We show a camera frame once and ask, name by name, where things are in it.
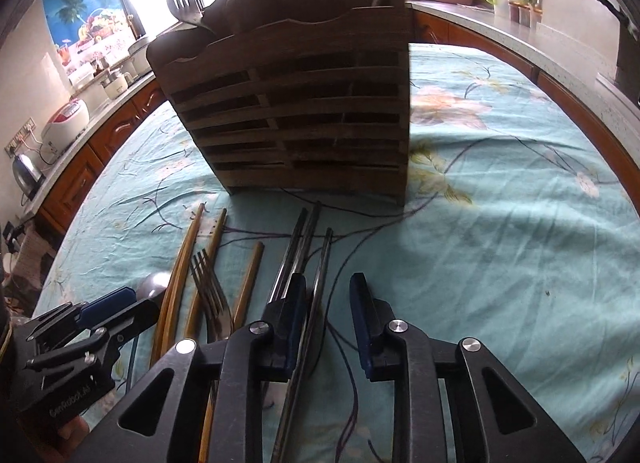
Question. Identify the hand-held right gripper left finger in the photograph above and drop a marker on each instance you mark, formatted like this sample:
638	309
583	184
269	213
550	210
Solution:
296	303

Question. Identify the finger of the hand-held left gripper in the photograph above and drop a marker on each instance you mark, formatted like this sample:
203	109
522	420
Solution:
107	300
140	315

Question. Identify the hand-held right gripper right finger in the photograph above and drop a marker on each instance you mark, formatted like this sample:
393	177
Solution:
361	313

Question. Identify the metal spoon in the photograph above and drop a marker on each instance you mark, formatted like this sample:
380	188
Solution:
152	285

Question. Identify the wooden chopstick red patterned end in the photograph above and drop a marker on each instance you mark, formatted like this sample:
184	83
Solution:
247	283

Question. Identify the wooden slatted utensil holder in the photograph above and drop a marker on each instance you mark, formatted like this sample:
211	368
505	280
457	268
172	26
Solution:
300	118

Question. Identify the steel electric kettle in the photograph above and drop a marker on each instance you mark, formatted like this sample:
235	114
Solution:
25	170

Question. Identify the turquoise floral tablecloth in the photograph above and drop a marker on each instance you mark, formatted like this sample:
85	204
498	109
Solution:
500	243

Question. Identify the white and red rice cooker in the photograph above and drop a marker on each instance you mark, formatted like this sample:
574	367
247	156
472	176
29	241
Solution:
65	125

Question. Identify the small white electric pot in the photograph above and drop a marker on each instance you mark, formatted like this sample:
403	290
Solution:
115	84

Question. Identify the large white cooker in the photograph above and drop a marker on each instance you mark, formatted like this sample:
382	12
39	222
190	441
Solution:
138	50

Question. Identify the spice jar rack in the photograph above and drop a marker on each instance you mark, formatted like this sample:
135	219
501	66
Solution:
522	14

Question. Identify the wall outlet strip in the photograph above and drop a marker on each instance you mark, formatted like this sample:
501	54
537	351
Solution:
20	137

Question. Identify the tropical fruit wall poster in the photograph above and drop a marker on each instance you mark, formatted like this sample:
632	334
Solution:
80	8

